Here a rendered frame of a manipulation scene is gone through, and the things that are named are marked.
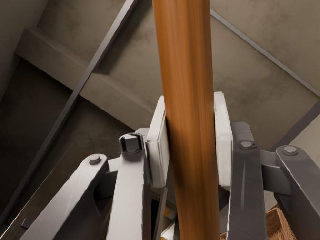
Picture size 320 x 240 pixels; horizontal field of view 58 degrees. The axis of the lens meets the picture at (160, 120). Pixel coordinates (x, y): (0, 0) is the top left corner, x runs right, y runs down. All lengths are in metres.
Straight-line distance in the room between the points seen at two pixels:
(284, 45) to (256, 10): 0.48
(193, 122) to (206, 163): 0.03
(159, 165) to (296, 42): 3.38
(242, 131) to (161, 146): 0.05
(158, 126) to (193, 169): 0.04
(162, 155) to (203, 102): 0.04
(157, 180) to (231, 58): 3.23
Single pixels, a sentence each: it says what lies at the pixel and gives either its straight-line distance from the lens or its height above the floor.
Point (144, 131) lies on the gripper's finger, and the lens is 0.18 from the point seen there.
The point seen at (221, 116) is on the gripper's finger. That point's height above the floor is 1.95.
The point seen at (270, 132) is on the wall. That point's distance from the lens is 3.76.
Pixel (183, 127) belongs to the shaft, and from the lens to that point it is 0.17.
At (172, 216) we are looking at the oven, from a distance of 2.24.
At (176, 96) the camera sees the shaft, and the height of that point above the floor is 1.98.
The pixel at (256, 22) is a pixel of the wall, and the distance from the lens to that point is 3.36.
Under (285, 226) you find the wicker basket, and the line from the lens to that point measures 2.06.
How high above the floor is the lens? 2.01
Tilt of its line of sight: 9 degrees down
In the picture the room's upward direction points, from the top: 56 degrees counter-clockwise
